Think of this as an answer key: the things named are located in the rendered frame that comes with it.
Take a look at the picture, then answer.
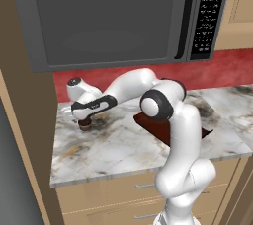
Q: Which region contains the black microwave door handle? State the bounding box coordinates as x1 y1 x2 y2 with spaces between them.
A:
174 0 196 60

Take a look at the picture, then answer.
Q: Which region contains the brown tall cupboard panel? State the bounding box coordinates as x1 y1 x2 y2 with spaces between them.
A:
0 0 65 225

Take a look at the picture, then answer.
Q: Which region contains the grey microwave oven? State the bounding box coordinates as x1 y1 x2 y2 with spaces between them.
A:
9 0 233 74

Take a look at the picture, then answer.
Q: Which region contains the beige drawer front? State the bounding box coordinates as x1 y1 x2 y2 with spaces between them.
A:
54 157 242 216
61 183 237 225

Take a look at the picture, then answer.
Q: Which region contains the silver drawer handle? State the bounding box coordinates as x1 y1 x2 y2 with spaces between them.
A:
134 183 156 189
133 212 160 220

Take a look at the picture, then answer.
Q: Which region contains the brown cupcake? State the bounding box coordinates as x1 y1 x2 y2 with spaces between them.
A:
78 118 93 132

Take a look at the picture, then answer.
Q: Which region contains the dark red tray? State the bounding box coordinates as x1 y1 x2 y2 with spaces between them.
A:
132 112 214 148

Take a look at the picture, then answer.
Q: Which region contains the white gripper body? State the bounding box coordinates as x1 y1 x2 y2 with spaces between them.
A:
59 105 74 115

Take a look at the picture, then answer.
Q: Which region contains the beige wall cupboard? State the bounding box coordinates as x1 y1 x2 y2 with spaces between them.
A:
213 0 253 51

